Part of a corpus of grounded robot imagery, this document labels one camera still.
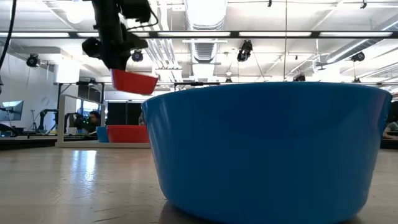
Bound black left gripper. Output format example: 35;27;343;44
81;0;150;72

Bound black partition panel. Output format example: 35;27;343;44
108;101;146;126

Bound white ceiling box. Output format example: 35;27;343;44
53;60;81;84

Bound person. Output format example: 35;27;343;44
382;121;398;140
86;110;102;133

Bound tilted computer monitor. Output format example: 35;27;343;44
0;100;24;122

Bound grey ceiling pipe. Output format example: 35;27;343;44
325;18;398;65

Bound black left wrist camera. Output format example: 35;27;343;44
119;0;154;25

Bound thin black ceiling rail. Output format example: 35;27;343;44
55;81;398;86

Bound silver ventilation duct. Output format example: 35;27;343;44
183;0;228;65

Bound black aluminium table frame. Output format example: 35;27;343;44
0;134;398;151

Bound black overhead light rail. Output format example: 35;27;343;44
0;30;398;40

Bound thin hanging wire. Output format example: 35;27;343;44
282;0;289;83

